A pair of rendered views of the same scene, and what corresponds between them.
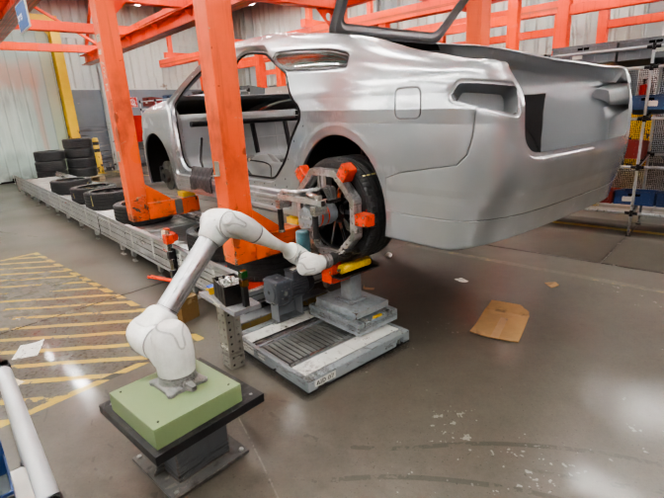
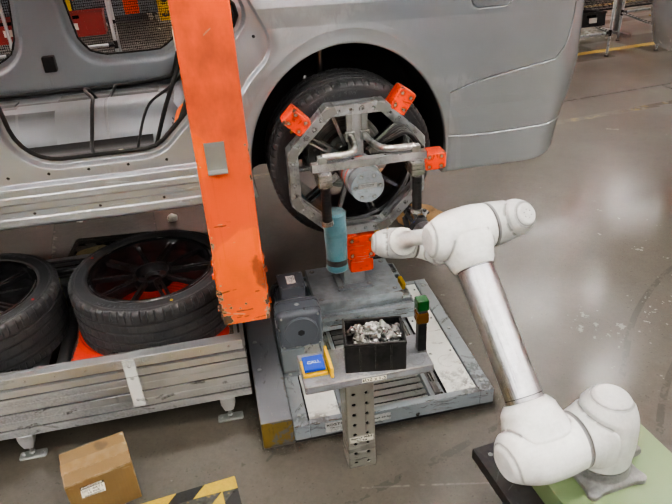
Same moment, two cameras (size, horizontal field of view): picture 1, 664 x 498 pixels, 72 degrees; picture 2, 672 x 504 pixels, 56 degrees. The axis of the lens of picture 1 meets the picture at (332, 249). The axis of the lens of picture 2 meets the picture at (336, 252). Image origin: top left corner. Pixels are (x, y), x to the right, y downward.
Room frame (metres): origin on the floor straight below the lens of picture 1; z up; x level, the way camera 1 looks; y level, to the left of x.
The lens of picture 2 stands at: (1.73, 2.06, 1.83)
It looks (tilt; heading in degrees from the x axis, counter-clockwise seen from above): 30 degrees down; 300
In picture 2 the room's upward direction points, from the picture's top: 3 degrees counter-clockwise
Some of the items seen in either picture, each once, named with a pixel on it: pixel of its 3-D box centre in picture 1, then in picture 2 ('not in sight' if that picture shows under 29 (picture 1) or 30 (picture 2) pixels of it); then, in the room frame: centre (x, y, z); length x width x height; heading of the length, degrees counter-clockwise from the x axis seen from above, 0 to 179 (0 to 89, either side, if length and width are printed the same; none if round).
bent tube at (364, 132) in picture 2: (320, 188); (389, 132); (2.63, 0.04, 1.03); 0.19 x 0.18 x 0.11; 130
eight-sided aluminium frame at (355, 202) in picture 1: (327, 212); (356, 169); (2.79, 0.01, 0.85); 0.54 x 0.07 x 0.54; 40
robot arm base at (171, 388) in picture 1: (180, 377); (605, 458); (1.71, 0.67, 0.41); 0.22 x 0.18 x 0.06; 46
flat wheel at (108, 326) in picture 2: (268, 253); (156, 289); (3.50, 0.51, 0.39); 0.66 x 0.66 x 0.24
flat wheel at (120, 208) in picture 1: (143, 210); not in sight; (5.58, 2.28, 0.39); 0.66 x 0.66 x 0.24
